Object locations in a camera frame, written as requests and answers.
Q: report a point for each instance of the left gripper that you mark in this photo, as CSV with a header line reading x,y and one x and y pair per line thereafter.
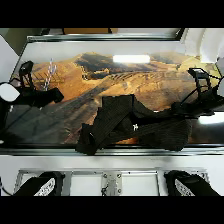
x,y
48,96

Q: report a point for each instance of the black garment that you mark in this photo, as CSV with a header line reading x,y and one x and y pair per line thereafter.
x,y
113,116

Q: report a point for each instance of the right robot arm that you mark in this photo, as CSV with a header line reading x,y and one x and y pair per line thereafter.
x,y
208,100

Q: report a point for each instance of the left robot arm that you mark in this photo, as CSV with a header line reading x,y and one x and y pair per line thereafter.
x,y
7,92

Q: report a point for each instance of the silver frame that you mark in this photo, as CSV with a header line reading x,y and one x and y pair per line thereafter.
x,y
112,181

